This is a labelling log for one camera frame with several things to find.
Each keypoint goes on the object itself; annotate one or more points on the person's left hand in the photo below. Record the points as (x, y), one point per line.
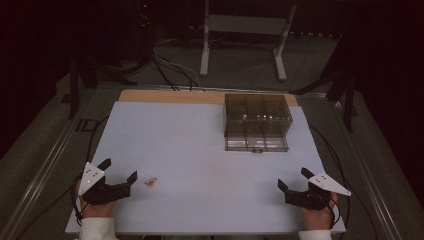
(96, 210)

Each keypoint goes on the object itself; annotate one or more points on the person's right hand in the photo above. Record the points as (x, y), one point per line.
(318, 219)

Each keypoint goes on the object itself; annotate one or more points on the aluminium rail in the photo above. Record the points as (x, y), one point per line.
(366, 173)
(213, 89)
(50, 160)

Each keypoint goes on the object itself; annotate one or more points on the smoky transparent drawer box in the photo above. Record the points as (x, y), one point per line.
(256, 111)

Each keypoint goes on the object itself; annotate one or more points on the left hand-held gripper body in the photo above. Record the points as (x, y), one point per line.
(100, 191)

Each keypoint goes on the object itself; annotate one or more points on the transparent drawer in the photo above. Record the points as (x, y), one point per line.
(256, 143)

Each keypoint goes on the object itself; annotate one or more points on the white board mat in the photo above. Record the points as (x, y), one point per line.
(200, 173)

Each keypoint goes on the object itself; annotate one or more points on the white metal stand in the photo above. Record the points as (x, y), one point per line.
(245, 25)

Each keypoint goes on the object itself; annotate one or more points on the dark tripod stand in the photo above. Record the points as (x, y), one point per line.
(345, 90)
(80, 80)

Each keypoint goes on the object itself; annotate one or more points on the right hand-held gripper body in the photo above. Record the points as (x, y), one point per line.
(308, 199)

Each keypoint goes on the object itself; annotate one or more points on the small tan object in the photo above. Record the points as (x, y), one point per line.
(150, 181)

